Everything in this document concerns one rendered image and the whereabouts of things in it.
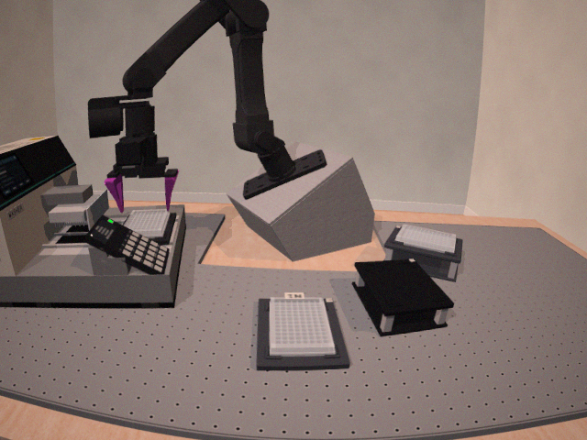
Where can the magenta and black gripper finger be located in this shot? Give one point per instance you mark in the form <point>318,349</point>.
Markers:
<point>115,186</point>
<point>169,183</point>

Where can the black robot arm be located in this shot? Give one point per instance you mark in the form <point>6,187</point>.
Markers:
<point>253,131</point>

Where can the white well plate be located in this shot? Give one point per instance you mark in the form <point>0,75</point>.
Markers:
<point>299,327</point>
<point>149,223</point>
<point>429,239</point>

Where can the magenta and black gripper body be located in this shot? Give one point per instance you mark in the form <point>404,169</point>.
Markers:
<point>156,170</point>

